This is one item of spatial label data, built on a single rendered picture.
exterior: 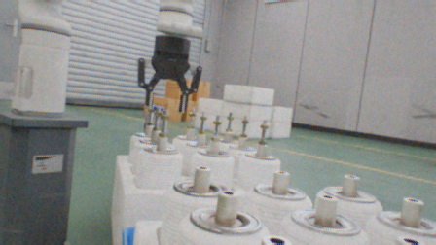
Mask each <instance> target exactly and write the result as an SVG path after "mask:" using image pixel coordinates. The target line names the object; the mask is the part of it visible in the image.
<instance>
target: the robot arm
mask: <svg viewBox="0 0 436 245"><path fill-rule="evenodd" d="M62 1H66V0H18V15H19V17H20V19H21V36H20V45H19V62H18V67H16V68H15V70H14V72H15V75H14V91H13V100H12V113H13V114H17V115H19V116H28V117H36V118H64V111H65V96H66V89H67V72H68V65H69V51H70V42H71V26H70V24H69V23H68V22H66V20H64V18H63V16H62ZM193 3H194V0H160V12H159V15H158V21H157V25H156V39H155V45H154V55H153V57H152V59H144V58H142V57H141V58H140V59H138V61H137V66H138V86H139V87H141V88H144V89H145V90H146V99H145V105H146V106H148V110H152V105H153V98H154V93H153V89H154V87H155V86H156V84H157V83H158V81H159V80H160V79H163V80H167V79H170V80H171V81H177V83H178V86H180V90H181V92H182V95H180V106H179V112H182V113H184V110H186V109H187V108H188V96H189V95H190V94H193V93H196V92H198V88H199V85H200V77H201V71H202V67H200V66H199V67H197V66H194V65H190V61H189V57H190V46H191V39H192V38H196V39H201V38H202V35H203V29H201V27H196V26H193V25H192V15H193ZM150 63H151V65H152V67H153V68H154V71H155V72H156V73H155V74H154V76H153V77H152V79H151V81H150V83H148V84H146V83H145V69H147V68H148V65H149V64H150ZM189 69H190V71H191V74H192V75H193V78H192V83H191V86H190V88H188V85H187V82H186V79H185V77H184V75H185V74H186V73H187V72H188V70H189ZM182 79H183V80H182Z"/></svg>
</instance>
